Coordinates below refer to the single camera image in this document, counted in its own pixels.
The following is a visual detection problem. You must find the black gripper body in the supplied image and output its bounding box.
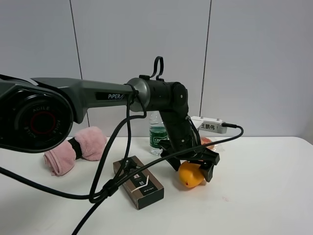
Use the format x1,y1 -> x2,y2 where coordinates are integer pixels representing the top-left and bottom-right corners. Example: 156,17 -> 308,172
159,110 -> 200,158

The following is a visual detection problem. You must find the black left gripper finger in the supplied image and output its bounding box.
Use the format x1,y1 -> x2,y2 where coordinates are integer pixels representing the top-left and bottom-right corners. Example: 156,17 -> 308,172
158,141 -> 183,171

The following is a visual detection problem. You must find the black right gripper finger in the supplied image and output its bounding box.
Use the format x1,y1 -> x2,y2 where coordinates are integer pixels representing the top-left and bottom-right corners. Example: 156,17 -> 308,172
193,147 -> 220,183

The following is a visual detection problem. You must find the orange mango fruit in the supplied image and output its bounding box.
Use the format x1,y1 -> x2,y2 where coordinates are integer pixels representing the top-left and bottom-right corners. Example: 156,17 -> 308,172
178,161 -> 204,188

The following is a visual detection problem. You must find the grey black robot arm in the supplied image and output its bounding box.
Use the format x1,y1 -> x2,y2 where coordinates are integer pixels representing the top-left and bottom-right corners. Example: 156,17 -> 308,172
0,75 -> 200,154

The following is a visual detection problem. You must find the wrapped pastry in plastic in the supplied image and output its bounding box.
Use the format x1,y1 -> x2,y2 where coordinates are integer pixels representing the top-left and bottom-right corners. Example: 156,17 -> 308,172
200,137 -> 224,153

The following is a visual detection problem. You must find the clear water bottle green label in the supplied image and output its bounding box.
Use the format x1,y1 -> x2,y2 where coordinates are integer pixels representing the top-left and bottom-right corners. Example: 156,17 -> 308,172
149,111 -> 168,155

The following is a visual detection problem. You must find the brown capsule box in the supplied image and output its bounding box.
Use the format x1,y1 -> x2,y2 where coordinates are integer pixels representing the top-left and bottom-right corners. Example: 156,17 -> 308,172
113,156 -> 164,210

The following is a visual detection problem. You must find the pink rolled towel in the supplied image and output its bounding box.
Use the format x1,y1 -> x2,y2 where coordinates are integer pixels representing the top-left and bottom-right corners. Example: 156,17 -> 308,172
44,126 -> 108,176

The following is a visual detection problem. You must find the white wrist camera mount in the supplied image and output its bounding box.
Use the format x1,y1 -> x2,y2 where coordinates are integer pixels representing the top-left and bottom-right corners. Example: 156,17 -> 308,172
191,116 -> 227,134

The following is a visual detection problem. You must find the black cable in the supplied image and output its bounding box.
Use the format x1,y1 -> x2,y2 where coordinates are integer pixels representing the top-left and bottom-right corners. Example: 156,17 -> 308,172
0,56 -> 244,235

